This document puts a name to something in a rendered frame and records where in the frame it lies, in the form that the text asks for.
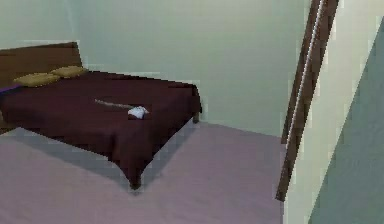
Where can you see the white crumpled object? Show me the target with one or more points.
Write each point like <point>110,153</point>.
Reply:
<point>137,112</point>

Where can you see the thin grey stick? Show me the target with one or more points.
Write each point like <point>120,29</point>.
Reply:
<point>111,104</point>

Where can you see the dark maroon bed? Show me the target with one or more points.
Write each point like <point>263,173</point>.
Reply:
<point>83,123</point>

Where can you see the olive yellow pillow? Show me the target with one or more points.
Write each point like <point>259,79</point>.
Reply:
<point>36,79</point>
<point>68,71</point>

